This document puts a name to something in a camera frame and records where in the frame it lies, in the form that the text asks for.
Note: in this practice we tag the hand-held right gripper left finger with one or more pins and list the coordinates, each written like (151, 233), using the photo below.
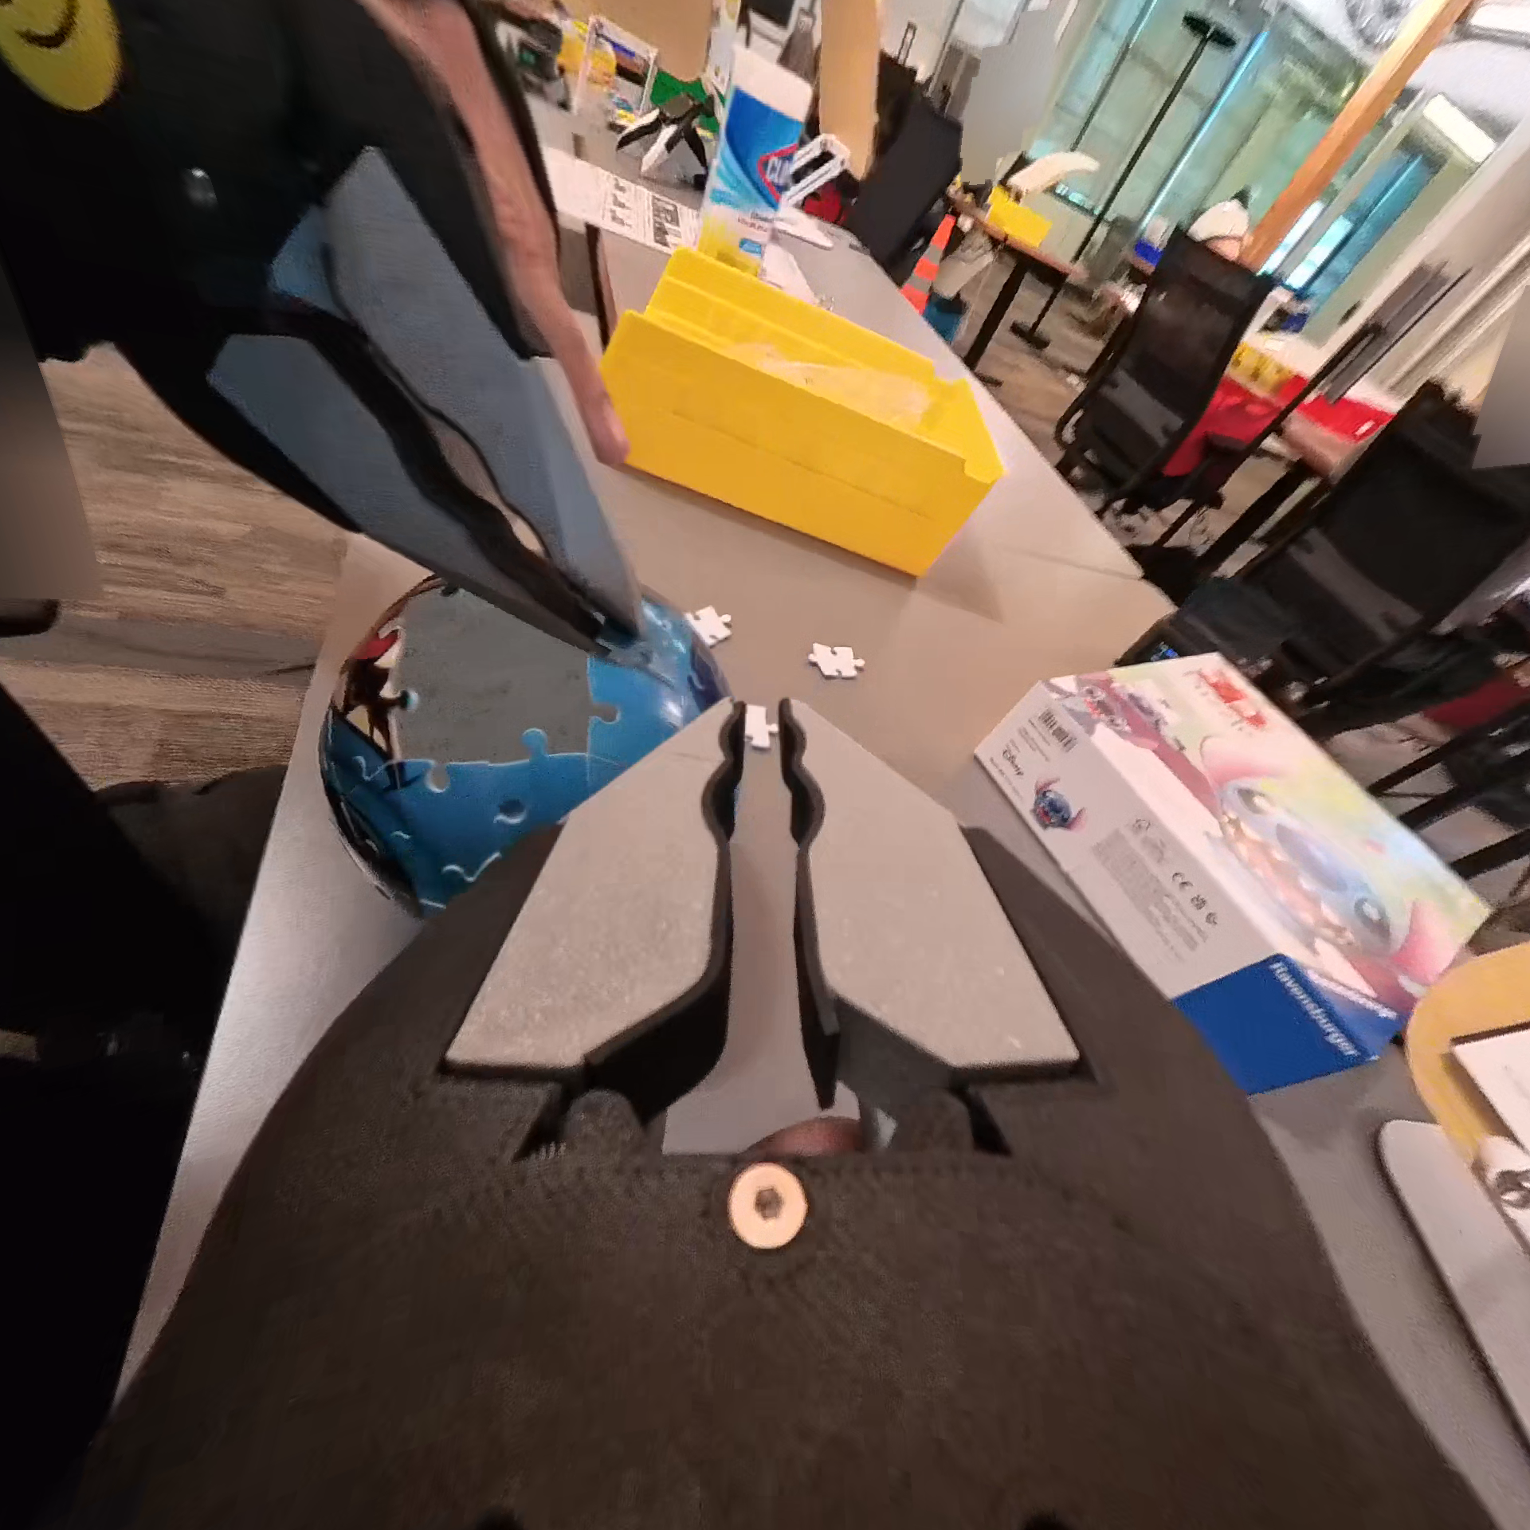
(598, 945)

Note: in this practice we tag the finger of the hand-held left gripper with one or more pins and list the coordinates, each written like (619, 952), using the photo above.
(454, 324)
(346, 444)

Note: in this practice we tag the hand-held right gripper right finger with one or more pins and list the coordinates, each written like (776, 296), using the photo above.
(920, 958)

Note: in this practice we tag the blue puzzle ball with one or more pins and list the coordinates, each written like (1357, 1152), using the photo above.
(477, 719)

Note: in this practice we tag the white puzzle piece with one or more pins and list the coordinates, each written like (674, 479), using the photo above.
(707, 626)
(834, 661)
(758, 724)

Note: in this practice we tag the puzzle box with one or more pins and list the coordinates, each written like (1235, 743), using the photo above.
(1195, 837)

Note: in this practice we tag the person's left hand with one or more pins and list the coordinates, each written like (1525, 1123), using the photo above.
(561, 300)

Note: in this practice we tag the person's right hand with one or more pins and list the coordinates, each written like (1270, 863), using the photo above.
(813, 1140)

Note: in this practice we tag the white black device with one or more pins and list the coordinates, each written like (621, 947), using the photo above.
(652, 132)
(813, 174)

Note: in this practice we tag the wipes canister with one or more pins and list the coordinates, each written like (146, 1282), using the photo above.
(747, 156)

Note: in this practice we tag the yellow plastic bin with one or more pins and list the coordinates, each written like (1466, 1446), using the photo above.
(776, 455)

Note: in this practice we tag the orange traffic cone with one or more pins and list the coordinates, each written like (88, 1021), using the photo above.
(929, 271)

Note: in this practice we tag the black office chair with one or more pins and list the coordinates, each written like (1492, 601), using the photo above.
(1374, 575)
(1177, 347)

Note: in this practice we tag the printed instruction sheet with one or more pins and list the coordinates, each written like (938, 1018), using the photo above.
(1499, 1089)

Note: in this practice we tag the red table cloth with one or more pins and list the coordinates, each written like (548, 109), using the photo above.
(1242, 418)

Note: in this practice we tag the black floor lamp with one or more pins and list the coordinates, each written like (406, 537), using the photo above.
(1148, 132)

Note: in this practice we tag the wooden post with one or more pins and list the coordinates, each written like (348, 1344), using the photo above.
(1350, 120)

